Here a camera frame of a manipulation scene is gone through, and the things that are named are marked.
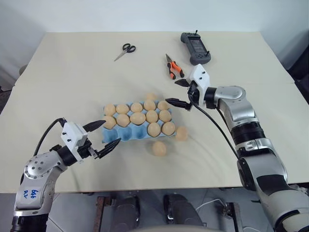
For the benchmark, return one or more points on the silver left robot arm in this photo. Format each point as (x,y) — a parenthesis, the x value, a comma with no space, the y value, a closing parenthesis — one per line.
(36,183)

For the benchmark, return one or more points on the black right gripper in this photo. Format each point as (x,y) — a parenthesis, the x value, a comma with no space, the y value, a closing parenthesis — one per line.
(193,93)

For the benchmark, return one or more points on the blue egg carton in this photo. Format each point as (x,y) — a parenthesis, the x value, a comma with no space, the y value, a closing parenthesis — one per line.
(128,135)

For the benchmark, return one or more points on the dark background object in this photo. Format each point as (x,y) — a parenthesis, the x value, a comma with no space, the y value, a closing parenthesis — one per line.
(4,96)

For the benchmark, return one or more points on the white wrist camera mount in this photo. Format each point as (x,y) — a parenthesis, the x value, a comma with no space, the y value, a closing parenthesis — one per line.
(201,77)
(72,135)

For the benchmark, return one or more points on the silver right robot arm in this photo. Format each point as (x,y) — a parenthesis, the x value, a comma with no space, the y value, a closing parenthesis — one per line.
(243,113)

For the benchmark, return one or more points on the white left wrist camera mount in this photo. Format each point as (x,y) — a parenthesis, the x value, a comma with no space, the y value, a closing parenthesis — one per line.
(72,135)

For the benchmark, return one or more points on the dark background furniture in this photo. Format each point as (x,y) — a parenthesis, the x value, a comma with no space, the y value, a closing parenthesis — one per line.
(300,67)

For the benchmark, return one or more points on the dark rounded shape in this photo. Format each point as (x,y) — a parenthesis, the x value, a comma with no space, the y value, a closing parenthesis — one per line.
(126,212)
(181,212)

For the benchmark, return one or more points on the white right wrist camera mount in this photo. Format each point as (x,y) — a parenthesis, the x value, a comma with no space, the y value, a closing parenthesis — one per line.
(201,77)

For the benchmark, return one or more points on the beige egg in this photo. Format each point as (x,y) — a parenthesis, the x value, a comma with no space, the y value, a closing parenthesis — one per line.
(123,120)
(136,107)
(122,108)
(163,105)
(153,129)
(152,116)
(149,105)
(110,109)
(167,128)
(165,115)
(109,122)
(137,118)

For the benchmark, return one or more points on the brown metal frame bar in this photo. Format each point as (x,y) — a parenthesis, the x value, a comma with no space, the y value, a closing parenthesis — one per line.
(101,213)
(235,217)

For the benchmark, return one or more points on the dark grey handheld controller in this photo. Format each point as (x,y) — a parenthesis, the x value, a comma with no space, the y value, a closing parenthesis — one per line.
(196,47)

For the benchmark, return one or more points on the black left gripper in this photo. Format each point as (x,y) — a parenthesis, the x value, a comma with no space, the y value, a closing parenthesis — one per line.
(84,151)

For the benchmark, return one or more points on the orange black pliers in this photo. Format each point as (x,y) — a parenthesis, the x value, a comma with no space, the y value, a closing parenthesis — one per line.
(174,67)

